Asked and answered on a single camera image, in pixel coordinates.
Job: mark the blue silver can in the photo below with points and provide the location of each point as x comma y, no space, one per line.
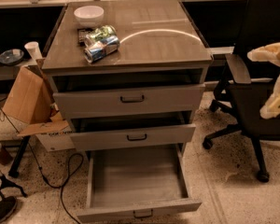
102,48

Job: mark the grey drawer cabinet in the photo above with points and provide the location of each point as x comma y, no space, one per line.
156,36

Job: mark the white printed carton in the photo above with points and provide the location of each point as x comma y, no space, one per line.
56,141

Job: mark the grey drawer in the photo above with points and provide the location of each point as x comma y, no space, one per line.
106,95
137,182
132,131

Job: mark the grey top drawer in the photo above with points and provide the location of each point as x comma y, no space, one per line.
106,95

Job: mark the black stand with base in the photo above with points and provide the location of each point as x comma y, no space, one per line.
8,204

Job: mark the black office chair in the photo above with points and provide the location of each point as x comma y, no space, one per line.
244,85

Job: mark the black table leg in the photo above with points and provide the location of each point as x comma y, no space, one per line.
13,171

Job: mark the white bowl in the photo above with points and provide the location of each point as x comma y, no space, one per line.
89,16

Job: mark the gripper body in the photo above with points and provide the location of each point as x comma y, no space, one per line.
278,99

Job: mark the dark blue plate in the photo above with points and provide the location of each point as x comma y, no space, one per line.
11,57

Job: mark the brown cardboard box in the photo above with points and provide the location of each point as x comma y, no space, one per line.
30,101

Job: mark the white paper cup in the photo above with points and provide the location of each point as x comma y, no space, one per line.
33,49

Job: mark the brown cup on floor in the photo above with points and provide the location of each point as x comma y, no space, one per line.
5,157

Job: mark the small dark box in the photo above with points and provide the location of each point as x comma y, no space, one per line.
81,33

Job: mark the grey middle drawer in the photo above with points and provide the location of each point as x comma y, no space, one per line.
132,131

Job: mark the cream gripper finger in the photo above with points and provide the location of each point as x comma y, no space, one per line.
269,53

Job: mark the grey bottom drawer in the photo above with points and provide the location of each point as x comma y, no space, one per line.
137,182

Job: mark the green crushed can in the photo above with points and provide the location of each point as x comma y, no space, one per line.
98,34

